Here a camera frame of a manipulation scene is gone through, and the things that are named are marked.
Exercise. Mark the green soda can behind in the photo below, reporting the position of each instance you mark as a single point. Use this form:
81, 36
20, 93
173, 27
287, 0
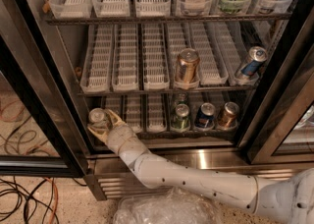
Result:
179, 98

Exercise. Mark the bottom wire shelf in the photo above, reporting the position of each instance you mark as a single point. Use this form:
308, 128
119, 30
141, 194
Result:
188, 134

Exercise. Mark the blue silver slim can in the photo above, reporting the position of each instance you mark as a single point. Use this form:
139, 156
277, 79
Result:
254, 59

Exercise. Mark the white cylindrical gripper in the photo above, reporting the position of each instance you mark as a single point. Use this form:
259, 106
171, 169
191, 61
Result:
120, 136

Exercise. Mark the gold can middle shelf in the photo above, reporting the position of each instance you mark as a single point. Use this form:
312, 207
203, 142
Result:
186, 66

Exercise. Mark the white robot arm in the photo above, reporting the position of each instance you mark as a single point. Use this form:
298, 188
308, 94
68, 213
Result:
290, 201

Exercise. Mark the middle wire shelf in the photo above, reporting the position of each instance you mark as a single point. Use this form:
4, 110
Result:
176, 90

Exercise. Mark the blue soda can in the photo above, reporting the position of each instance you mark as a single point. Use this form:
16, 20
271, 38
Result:
204, 119

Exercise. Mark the green soda can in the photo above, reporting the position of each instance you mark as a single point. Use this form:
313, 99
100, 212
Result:
179, 98
180, 118

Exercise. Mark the silver 7up can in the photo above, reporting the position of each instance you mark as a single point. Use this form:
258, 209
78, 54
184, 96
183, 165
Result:
97, 116

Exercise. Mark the green soda can front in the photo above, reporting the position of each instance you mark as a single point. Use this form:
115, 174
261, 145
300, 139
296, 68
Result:
180, 118

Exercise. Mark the glass fridge door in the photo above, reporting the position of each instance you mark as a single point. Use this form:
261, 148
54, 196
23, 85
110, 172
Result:
268, 134
39, 61

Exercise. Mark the right glass fridge door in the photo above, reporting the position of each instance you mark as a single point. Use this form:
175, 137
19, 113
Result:
268, 134

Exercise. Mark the copper can bottom shelf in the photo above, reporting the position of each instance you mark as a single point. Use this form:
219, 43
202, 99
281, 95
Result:
227, 115

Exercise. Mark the wire shelf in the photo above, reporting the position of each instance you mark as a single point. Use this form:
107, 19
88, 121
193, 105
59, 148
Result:
176, 90
164, 20
188, 134

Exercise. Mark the steel fridge base grille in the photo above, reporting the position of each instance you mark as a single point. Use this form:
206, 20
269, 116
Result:
108, 177

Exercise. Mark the top wire shelf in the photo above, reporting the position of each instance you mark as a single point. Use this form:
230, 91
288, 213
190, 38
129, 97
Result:
164, 20

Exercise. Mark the left glass fridge door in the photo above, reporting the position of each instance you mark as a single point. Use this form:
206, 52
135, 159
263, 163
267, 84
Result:
39, 61

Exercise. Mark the crumpled clear plastic bag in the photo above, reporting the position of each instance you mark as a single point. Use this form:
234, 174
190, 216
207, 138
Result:
176, 206

